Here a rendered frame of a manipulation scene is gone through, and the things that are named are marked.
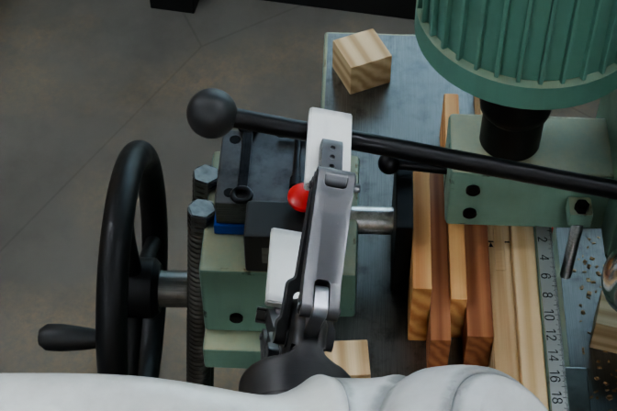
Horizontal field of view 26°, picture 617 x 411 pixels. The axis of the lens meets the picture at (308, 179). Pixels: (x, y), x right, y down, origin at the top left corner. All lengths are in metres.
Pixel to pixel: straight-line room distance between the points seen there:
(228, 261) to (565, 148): 0.30
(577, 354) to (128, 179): 0.46
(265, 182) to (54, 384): 0.54
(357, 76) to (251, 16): 1.46
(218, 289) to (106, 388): 0.54
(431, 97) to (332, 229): 0.54
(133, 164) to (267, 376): 0.45
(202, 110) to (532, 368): 0.37
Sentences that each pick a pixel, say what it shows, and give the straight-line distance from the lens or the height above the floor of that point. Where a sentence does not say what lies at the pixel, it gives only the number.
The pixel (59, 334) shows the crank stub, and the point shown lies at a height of 0.88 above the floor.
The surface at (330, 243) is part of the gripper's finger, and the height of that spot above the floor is 1.21.
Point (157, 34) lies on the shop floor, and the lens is 2.77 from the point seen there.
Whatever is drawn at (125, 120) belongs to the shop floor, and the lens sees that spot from 2.61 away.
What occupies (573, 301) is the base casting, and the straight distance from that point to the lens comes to 1.34.
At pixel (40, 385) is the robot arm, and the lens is 0.64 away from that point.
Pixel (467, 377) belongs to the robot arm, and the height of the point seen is 1.35.
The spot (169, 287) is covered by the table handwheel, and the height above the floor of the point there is 0.83.
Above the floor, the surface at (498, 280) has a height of 0.94.
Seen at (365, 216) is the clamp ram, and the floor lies 0.96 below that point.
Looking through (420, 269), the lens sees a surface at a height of 0.98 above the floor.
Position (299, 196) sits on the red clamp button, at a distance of 1.10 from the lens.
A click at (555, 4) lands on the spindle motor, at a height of 1.27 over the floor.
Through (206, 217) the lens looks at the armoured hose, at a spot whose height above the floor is 0.97.
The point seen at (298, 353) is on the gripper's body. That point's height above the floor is 1.17.
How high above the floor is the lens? 1.87
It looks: 49 degrees down
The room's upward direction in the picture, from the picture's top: straight up
